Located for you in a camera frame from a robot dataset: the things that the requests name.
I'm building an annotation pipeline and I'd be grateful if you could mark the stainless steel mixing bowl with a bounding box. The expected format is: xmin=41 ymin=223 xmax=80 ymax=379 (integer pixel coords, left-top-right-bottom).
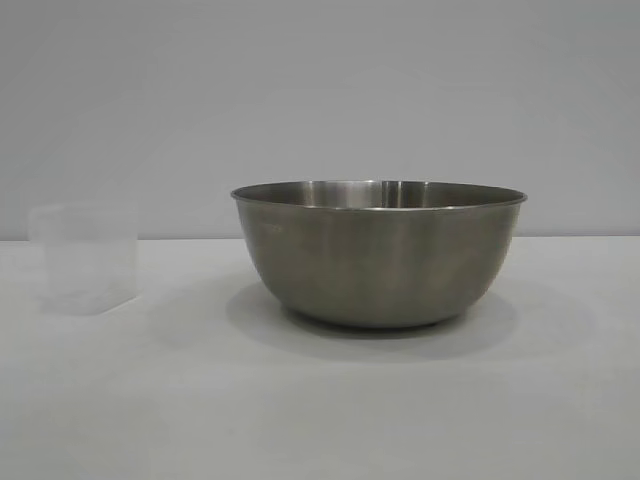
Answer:
xmin=229 ymin=179 xmax=530 ymax=330

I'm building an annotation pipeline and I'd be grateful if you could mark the clear plastic measuring cup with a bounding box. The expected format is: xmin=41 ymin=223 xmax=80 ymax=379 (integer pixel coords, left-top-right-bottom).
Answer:
xmin=28 ymin=202 xmax=140 ymax=318

